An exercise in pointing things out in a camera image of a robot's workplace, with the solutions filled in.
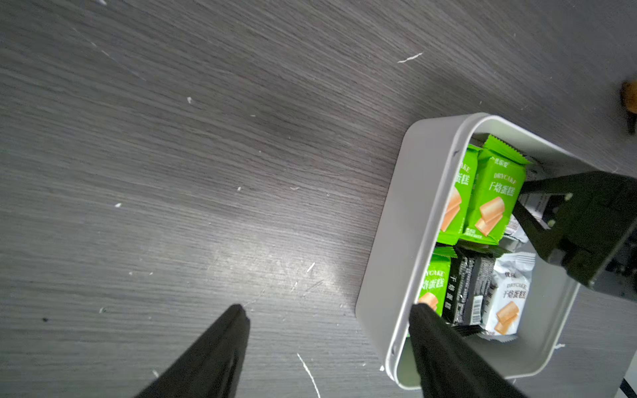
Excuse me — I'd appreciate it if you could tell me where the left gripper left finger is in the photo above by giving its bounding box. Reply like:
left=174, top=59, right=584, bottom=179
left=138, top=304, right=250, bottom=398

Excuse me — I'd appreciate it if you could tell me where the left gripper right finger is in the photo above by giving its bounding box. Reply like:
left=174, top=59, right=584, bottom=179
left=409, top=303, right=524, bottom=397

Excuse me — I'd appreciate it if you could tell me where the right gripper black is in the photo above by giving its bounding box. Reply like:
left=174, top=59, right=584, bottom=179
left=513, top=171, right=636, bottom=299

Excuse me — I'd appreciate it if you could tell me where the green cookie packet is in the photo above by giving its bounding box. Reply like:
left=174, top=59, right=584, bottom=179
left=436, top=144, right=481, bottom=245
left=417, top=245, right=457, bottom=317
left=460, top=135, right=531, bottom=245

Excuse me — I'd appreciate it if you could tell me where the white cookie packet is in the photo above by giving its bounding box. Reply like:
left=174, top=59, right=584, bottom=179
left=479, top=252, right=536, bottom=343

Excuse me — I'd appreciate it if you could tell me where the white storage box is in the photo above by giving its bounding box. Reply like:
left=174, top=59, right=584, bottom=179
left=356, top=113, right=592, bottom=391

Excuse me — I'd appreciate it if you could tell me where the black cookie packet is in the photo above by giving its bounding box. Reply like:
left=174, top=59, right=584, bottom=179
left=442, top=247, right=495, bottom=335

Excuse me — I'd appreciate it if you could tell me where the brown white plush toy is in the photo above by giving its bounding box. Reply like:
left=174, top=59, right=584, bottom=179
left=620, top=80, right=637, bottom=135

